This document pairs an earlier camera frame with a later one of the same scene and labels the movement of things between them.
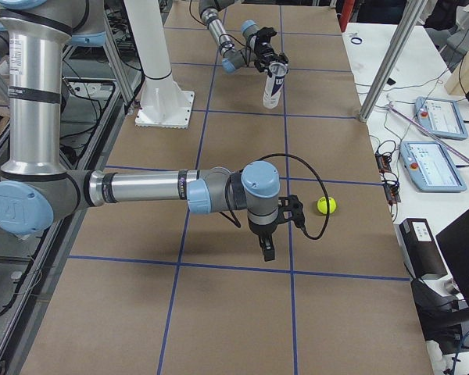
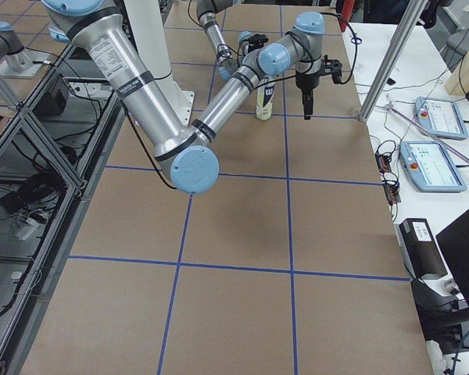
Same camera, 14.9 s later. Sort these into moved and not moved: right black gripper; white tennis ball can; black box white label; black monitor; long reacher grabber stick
Moved: right black gripper; white tennis ball can
Not moved: black monitor; long reacher grabber stick; black box white label
